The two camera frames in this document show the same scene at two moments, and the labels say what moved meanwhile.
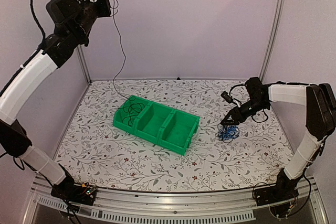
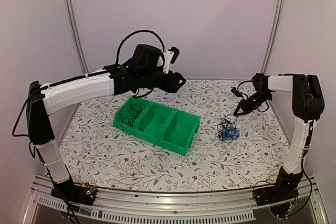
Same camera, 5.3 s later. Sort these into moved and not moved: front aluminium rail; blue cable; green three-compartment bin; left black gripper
Moved: left black gripper
Not moved: green three-compartment bin; front aluminium rail; blue cable
